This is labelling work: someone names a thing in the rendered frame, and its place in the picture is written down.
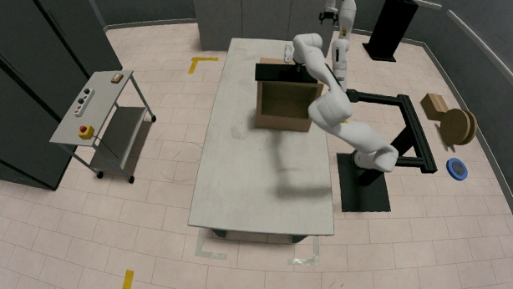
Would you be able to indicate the tan open-front wooden cabinet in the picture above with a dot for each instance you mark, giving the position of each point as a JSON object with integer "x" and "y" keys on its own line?
{"x": 285, "y": 98}

